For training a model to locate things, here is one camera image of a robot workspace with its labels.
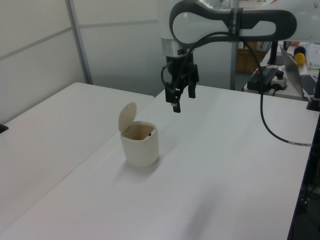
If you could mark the yellow toy ball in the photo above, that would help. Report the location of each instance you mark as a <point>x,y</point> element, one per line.
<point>299,59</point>

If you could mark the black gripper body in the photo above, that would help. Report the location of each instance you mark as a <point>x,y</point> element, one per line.
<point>175,70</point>

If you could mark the black stand frame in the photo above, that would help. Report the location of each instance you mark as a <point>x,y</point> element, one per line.
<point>310,200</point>

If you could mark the grey monitor stand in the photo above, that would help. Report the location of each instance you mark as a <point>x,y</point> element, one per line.
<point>274,50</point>

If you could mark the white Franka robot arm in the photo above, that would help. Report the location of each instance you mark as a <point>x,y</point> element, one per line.
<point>195,25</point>

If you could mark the small white bin with lid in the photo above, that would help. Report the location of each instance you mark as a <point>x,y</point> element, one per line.
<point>140,152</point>

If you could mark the silver laptop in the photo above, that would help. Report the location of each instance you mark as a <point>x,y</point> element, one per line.
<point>291,67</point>

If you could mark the grey partition post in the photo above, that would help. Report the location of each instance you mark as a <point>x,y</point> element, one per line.
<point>80,42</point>

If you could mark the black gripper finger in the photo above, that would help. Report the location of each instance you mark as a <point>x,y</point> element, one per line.
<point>173,97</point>
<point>192,91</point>

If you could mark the black power adapter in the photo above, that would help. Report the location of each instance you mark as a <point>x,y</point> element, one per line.
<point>262,75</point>

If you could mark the cardboard box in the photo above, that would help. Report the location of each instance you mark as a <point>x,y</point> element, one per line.
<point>246,60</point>

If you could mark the white device with black knob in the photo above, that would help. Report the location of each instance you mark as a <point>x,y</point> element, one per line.
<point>280,81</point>

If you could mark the grey metal column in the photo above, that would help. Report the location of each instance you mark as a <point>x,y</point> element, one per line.
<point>233,65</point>

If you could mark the white keyboard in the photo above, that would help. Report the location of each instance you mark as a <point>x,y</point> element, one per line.
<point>312,52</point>

